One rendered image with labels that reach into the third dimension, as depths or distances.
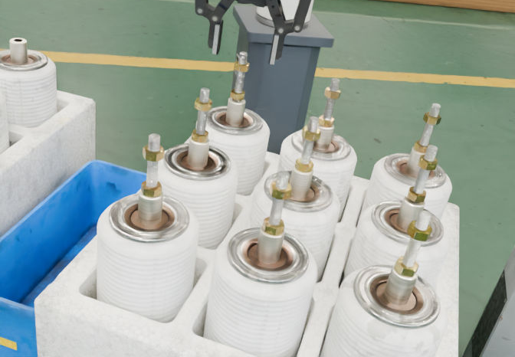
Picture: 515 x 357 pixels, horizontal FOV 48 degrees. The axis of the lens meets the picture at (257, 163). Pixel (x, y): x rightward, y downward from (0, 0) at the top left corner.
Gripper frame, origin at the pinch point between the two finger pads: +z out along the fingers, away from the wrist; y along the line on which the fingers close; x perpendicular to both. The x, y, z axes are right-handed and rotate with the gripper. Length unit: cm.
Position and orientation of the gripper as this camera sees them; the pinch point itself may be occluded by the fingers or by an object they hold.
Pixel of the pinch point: (245, 47)
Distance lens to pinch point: 71.6
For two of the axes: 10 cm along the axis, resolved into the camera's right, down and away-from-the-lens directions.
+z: -1.5, 8.4, 5.2
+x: 0.9, -5.1, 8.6
